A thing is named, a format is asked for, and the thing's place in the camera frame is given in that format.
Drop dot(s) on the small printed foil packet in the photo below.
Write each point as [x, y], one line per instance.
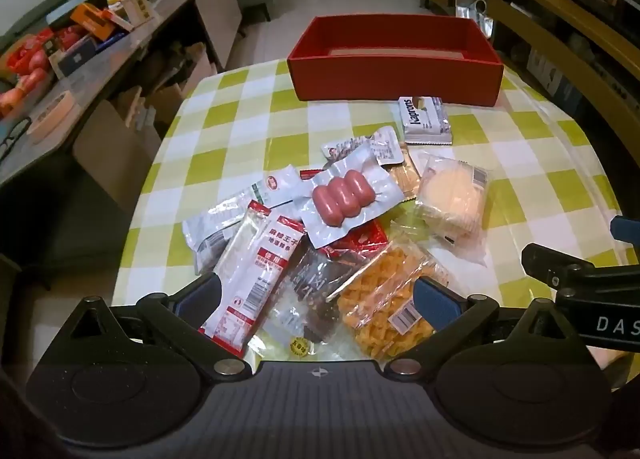
[342, 149]

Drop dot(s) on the long red-white packet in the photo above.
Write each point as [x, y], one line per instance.
[250, 284]

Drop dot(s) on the dark beef jerky packet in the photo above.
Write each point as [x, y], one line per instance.
[312, 289]

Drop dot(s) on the white and clear snack packet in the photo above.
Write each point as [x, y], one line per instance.
[215, 226]

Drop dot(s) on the red foil packet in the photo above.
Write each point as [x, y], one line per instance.
[365, 236]

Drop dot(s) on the red net fruit bag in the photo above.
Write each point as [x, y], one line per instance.
[30, 51]

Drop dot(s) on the white packet green red logo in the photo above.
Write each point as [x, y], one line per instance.
[282, 181]

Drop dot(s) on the copper foil cracker packet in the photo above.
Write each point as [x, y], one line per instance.
[402, 179]

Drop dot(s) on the white wafer packet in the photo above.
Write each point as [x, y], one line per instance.
[425, 121]

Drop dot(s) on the dark box white label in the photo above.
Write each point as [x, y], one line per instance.
[75, 59]

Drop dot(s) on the yellow crispy snack packet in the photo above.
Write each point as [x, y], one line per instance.
[380, 299]

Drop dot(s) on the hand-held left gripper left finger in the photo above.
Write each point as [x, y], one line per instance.
[200, 296]

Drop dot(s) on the wooden chair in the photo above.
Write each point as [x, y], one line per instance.
[550, 59]

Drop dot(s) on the eyeglasses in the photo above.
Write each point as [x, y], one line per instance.
[15, 139]

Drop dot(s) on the red cardboard box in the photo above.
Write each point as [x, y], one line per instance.
[390, 79]

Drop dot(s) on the large cardboard box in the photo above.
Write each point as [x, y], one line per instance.
[112, 154]

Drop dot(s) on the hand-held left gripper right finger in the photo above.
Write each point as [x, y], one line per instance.
[435, 304]

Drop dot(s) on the orange box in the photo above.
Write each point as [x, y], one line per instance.
[92, 21]

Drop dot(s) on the white carton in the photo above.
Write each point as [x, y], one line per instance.
[136, 6]

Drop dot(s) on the open cardboard box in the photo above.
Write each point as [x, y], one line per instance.
[170, 84]

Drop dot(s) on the tape roll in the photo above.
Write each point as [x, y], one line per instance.
[65, 104]

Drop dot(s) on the grey side counter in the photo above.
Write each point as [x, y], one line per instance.
[100, 61]

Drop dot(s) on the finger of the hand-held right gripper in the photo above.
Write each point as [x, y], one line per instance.
[627, 230]
[545, 261]

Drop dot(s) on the clear pink sausage packet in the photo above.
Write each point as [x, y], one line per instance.
[342, 194]

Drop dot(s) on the red apple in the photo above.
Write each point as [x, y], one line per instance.
[11, 99]

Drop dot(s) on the clear round cake packet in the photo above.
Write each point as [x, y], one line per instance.
[450, 199]

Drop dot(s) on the green white checkered tablecloth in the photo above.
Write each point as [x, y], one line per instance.
[240, 114]

